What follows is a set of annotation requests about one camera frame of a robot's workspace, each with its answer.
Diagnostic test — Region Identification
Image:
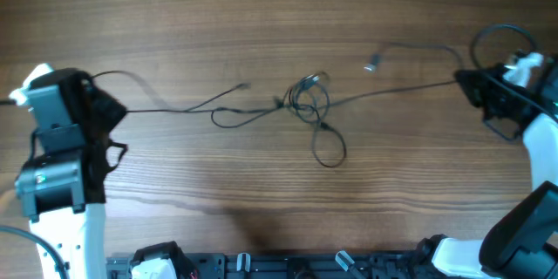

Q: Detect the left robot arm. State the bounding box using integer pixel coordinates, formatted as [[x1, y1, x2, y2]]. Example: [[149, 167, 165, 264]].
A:
[[10, 64, 127, 278]]

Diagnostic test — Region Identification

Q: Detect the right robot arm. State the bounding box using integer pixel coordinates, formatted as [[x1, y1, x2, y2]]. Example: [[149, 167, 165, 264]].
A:
[[406, 51, 557, 278]]

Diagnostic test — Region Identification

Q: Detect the black USB cable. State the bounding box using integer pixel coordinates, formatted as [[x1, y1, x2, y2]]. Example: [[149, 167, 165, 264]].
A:
[[91, 42, 466, 169]]

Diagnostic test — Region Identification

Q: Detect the left camera black cable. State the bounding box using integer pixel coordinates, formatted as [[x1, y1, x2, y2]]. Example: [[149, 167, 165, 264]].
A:
[[0, 98, 71, 279]]

